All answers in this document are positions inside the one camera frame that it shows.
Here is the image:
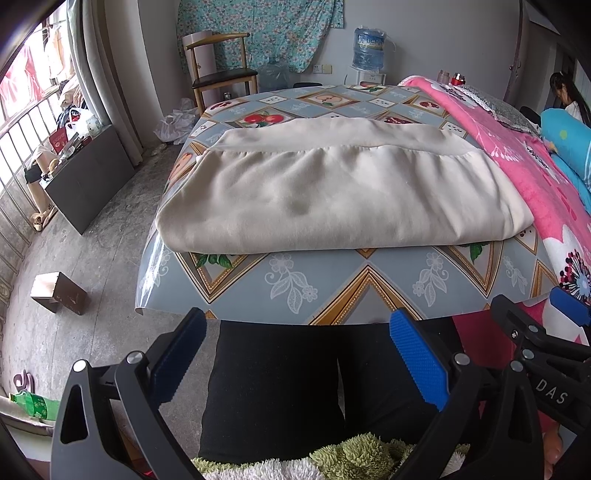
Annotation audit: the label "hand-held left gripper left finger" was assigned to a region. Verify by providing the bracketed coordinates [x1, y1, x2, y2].
[50, 307, 208, 480]

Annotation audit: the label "grey curtain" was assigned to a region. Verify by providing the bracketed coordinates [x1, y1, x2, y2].
[67, 0, 144, 167]

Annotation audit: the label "blue bolster pillow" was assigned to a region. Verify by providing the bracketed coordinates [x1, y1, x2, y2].
[540, 108, 591, 204]

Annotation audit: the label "red hanging clothes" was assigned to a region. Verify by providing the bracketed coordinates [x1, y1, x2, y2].
[0, 44, 40, 107]

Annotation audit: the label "pink floral blanket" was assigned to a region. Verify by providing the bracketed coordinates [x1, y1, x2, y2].
[398, 76, 591, 370]

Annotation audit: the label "teal floral wall cloth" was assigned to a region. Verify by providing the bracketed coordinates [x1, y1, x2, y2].
[178, 0, 346, 75]

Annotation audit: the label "wooden chair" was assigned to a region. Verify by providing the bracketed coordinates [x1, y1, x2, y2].
[185, 32, 259, 116]

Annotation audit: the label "fruit print tablecloth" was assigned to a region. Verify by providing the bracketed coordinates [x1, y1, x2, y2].
[136, 84, 561, 326]

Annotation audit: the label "small wooden stool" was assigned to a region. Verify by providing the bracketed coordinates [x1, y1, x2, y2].
[30, 272, 88, 316]

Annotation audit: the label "cream jacket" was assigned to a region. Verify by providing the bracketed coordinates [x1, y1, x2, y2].
[154, 117, 536, 254]

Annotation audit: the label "white cylinder box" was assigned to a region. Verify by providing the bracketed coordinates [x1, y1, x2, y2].
[182, 30, 218, 79]

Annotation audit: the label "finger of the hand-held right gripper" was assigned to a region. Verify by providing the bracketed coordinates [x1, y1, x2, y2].
[540, 286, 591, 344]
[490, 295, 550, 352]

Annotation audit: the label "balcony railing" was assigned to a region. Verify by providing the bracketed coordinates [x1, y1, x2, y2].
[0, 92, 61, 296]

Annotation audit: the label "grey wall pipe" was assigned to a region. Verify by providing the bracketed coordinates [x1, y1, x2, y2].
[505, 0, 529, 104]

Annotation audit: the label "empty clear water jug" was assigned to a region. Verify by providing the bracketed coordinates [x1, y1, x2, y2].
[259, 58, 293, 90]

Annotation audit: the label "person's green fuzzy sweater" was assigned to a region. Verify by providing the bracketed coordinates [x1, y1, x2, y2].
[191, 431, 467, 480]

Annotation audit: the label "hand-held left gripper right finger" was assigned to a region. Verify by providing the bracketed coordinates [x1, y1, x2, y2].
[389, 308, 550, 480]

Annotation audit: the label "grey lace-trimmed pillow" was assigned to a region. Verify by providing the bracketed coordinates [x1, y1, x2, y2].
[455, 84, 541, 137]

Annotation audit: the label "white plastic bag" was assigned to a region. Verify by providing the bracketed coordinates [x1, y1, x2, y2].
[65, 107, 102, 139]

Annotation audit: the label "clear plastic bag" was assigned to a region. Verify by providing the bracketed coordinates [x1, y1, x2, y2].
[154, 98, 201, 145]

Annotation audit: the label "dark low cabinet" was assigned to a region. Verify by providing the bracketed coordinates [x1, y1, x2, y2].
[44, 124, 137, 234]

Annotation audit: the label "white water dispenser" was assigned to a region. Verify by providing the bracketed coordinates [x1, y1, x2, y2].
[347, 67, 386, 86]

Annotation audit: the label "blue water jug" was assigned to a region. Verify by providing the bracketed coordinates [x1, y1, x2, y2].
[353, 28, 386, 72]

